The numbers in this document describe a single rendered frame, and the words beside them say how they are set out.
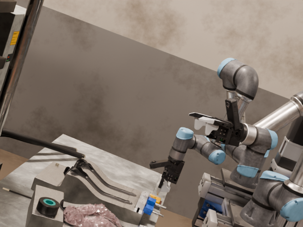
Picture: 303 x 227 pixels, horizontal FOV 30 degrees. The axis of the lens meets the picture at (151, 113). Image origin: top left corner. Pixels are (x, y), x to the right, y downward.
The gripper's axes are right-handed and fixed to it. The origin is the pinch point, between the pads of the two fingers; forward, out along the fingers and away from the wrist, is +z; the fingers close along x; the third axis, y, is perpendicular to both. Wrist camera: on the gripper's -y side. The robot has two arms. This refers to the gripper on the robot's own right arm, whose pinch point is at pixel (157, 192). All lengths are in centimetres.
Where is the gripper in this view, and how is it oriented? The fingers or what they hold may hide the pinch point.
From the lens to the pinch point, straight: 284.3
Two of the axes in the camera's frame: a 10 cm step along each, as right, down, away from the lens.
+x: 1.4, -1.8, 9.7
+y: 9.3, 3.7, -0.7
